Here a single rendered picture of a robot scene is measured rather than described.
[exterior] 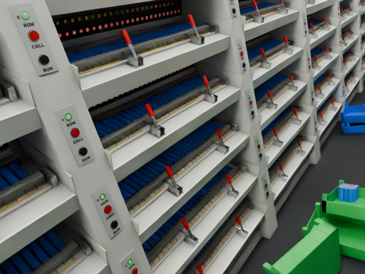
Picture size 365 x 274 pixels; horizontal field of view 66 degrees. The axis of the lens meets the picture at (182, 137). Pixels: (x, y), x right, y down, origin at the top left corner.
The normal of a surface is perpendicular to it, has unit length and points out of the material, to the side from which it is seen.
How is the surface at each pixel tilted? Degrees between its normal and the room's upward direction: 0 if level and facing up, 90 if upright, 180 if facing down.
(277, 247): 0
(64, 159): 90
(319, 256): 90
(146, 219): 23
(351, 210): 71
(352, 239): 0
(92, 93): 113
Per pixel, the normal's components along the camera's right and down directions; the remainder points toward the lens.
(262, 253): -0.25, -0.90
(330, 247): 0.52, 0.17
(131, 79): 0.78, 0.39
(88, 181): 0.74, 0.04
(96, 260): 0.05, -0.82
